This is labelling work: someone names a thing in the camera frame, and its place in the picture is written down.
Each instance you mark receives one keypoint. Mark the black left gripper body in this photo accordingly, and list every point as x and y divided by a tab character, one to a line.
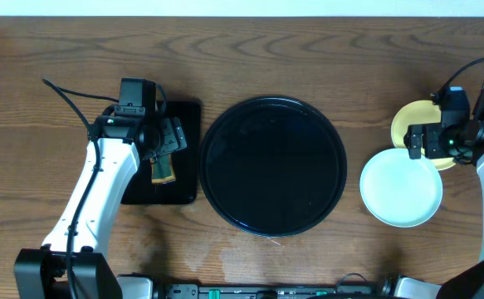
158	137

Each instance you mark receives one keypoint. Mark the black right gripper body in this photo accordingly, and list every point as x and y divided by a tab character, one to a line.
440	143

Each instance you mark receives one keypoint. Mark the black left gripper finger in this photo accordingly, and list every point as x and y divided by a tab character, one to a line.
154	158
173	136

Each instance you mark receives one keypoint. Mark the green and yellow sponge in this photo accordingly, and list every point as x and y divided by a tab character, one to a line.
162	171

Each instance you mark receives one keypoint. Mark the light blue plate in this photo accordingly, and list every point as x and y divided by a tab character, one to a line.
400	191

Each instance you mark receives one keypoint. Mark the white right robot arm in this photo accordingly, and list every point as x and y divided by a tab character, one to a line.
469	284

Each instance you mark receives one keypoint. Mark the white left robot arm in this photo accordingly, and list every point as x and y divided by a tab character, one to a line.
71	263

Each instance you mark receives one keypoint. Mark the black rectangular tray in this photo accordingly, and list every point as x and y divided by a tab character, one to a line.
183	190

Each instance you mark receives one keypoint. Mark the round black tray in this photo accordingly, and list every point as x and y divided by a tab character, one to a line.
272	166

